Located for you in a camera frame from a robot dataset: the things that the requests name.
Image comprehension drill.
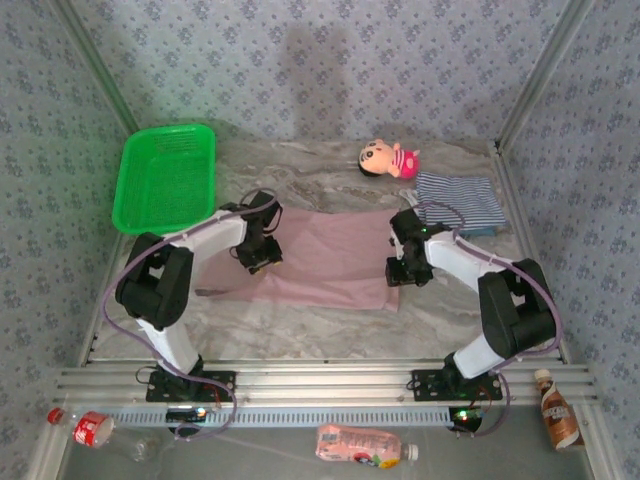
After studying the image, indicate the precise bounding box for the mauve tank top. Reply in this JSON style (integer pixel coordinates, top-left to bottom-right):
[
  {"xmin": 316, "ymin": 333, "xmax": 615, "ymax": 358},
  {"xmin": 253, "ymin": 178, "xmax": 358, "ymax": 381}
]
[{"xmin": 194, "ymin": 206, "xmax": 401, "ymax": 314}]

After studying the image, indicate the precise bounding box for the blue white striped tank top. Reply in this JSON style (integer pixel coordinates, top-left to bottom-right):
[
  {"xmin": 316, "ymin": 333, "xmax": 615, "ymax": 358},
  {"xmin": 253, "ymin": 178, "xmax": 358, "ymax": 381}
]
[{"xmin": 399, "ymin": 171, "xmax": 507, "ymax": 234}]

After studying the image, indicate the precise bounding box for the plush doll pink outfit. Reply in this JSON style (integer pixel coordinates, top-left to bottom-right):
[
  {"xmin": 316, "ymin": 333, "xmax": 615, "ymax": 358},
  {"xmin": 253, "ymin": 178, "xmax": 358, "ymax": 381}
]
[{"xmin": 356, "ymin": 138, "xmax": 420, "ymax": 181}]

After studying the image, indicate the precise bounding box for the green plastic basket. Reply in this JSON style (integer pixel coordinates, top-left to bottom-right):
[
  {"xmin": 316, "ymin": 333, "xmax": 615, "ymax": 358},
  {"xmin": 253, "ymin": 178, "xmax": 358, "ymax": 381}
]
[{"xmin": 112, "ymin": 123, "xmax": 217, "ymax": 236}]

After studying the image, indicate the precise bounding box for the small controller board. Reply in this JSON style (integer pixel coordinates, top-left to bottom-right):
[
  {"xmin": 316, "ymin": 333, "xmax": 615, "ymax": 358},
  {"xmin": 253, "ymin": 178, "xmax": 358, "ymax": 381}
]
[
  {"xmin": 166, "ymin": 407, "xmax": 207, "ymax": 424},
  {"xmin": 448, "ymin": 406, "xmax": 487, "ymax": 432}
]

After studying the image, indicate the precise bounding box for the pink label drink bottle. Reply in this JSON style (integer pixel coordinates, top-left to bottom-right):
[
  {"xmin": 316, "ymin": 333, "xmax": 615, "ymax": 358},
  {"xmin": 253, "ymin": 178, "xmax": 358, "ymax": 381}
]
[{"xmin": 314, "ymin": 423, "xmax": 420, "ymax": 470}]

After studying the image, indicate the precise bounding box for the brown coffee drink bottle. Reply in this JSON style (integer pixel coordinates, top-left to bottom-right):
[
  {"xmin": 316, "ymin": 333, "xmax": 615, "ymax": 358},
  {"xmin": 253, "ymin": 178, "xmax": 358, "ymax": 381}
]
[{"xmin": 537, "ymin": 368, "xmax": 586, "ymax": 452}]

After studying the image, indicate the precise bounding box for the clear bottle red label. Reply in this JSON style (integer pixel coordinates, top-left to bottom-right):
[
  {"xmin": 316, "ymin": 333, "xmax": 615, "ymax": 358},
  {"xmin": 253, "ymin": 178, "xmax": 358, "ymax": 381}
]
[{"xmin": 47, "ymin": 407, "xmax": 161, "ymax": 464}]

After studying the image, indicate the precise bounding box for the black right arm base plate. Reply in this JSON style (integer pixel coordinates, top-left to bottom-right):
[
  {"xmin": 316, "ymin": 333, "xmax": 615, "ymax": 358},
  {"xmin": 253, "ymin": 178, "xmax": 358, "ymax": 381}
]
[{"xmin": 410, "ymin": 368, "xmax": 504, "ymax": 402}]

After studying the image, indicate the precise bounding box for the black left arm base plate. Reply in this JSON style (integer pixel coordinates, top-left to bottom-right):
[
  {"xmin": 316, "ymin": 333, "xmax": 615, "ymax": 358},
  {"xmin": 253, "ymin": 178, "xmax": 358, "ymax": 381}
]
[{"xmin": 145, "ymin": 369, "xmax": 237, "ymax": 403}]

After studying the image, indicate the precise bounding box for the aluminium table side rail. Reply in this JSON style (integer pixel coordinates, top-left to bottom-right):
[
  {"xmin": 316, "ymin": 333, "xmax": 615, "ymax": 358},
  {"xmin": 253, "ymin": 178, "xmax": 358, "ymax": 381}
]
[
  {"xmin": 77, "ymin": 232, "xmax": 126, "ymax": 366},
  {"xmin": 492, "ymin": 142, "xmax": 571, "ymax": 364}
]

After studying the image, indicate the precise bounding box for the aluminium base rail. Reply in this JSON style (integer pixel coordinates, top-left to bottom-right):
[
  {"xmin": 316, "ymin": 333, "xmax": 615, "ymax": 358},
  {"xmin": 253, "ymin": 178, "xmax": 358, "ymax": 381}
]
[{"xmin": 54, "ymin": 357, "xmax": 599, "ymax": 406}]

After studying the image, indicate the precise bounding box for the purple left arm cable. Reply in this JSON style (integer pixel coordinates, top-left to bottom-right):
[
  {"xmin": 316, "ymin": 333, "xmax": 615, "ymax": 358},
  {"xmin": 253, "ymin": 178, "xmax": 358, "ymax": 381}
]
[{"xmin": 101, "ymin": 187, "xmax": 281, "ymax": 442}]

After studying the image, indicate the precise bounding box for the grey slotted cable duct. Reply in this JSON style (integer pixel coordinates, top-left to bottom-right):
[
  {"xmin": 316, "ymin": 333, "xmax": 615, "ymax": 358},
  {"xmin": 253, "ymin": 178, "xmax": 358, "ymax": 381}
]
[{"xmin": 99, "ymin": 404, "xmax": 494, "ymax": 430}]

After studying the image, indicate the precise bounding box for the aluminium frame post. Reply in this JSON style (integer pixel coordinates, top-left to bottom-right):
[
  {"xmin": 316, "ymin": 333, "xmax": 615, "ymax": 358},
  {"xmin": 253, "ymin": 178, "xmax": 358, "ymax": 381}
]
[
  {"xmin": 49, "ymin": 0, "xmax": 140, "ymax": 135},
  {"xmin": 494, "ymin": 0, "xmax": 599, "ymax": 149}
]

